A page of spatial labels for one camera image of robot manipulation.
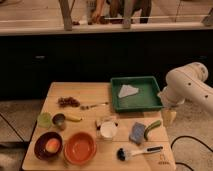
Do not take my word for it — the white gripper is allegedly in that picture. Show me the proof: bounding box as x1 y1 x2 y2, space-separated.
158 87 185 126

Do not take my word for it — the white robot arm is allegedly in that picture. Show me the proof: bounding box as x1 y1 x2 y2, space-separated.
157 62 213 126

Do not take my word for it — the red bowl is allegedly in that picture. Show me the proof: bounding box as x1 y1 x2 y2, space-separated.
64 132 97 165

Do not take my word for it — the dark brown bowl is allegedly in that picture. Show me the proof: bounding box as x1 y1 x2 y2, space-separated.
34 132 63 161

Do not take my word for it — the green cucumber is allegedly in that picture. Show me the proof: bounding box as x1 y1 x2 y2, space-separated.
144 120 162 141

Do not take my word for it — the blue sponge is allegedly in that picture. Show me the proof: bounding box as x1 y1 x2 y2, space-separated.
129 122 145 145

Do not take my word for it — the green plastic tray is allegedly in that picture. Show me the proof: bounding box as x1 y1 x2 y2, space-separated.
111 76 162 113

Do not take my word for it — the white cloth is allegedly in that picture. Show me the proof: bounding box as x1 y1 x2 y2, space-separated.
118 85 139 98

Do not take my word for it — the white cup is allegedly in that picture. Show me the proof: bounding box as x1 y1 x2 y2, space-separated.
100 121 117 139

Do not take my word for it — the yellow banana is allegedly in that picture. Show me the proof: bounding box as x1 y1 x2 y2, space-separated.
65 114 82 122

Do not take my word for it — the bunch of dark grapes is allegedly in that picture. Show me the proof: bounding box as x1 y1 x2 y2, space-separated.
58 97 80 107

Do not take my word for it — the orange peach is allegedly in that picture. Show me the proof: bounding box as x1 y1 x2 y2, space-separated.
45 138 60 153

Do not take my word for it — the black cable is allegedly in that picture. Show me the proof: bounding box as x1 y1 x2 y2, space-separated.
170 134 213 171

